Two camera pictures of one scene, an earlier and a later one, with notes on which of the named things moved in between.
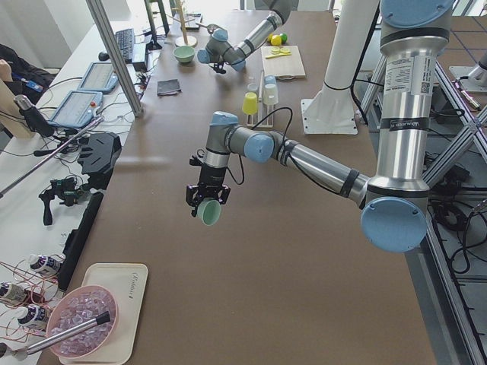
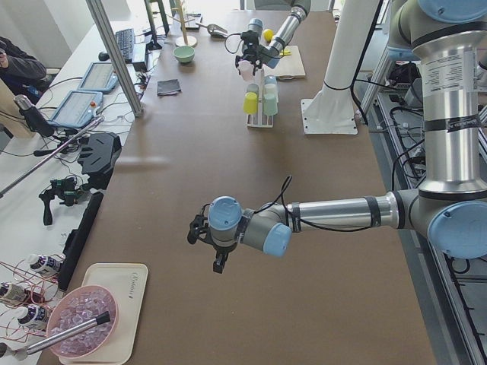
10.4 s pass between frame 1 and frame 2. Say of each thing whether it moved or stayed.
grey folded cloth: stayed
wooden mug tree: stayed
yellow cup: stayed
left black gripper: moved
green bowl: stayed
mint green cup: moved
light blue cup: stayed
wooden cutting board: stayed
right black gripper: moved
